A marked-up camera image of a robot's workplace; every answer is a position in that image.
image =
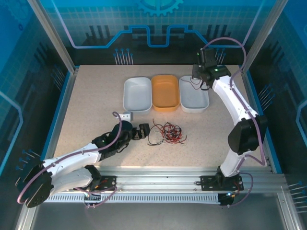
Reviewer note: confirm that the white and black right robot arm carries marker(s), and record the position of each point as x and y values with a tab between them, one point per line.
230	95

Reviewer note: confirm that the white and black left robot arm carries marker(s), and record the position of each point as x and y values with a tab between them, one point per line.
69	159

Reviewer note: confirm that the white plastic bin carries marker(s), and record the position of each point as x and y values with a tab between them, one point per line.
194	99
136	94

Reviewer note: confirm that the orange plastic bin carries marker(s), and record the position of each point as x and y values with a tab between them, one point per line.
165	92

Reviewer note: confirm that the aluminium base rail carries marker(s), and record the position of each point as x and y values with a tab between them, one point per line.
156	179

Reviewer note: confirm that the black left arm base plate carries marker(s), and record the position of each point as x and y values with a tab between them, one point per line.
109	182

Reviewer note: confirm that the aluminium frame post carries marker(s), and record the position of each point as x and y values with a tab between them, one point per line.
51	36
263	36

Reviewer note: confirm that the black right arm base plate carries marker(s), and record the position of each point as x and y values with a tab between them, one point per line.
208	183

